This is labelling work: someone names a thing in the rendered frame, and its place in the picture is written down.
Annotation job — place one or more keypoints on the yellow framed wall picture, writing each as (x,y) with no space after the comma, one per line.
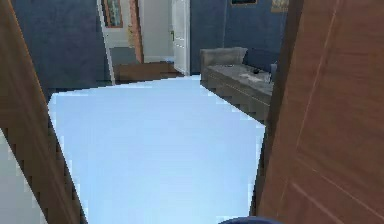
(279,5)

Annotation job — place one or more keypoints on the brown wooden door frame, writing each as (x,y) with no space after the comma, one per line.
(30,126)

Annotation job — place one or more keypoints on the small black remote control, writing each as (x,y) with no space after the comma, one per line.
(256,70)

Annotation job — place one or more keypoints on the grey sofa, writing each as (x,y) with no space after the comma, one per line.
(233,80)

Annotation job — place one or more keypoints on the white panelled room door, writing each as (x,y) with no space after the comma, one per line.
(181,36)

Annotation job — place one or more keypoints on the brown wooden far door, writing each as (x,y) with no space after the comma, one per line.
(136,30)

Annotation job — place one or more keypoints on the dark blue round object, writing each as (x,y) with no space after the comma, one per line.
(250,220)

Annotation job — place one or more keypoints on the wood framed wall picture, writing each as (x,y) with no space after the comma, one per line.
(113,13)

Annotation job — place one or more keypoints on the brown wooden room door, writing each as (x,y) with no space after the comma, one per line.
(326,116)

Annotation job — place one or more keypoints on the dark framed wall picture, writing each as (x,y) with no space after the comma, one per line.
(244,1)

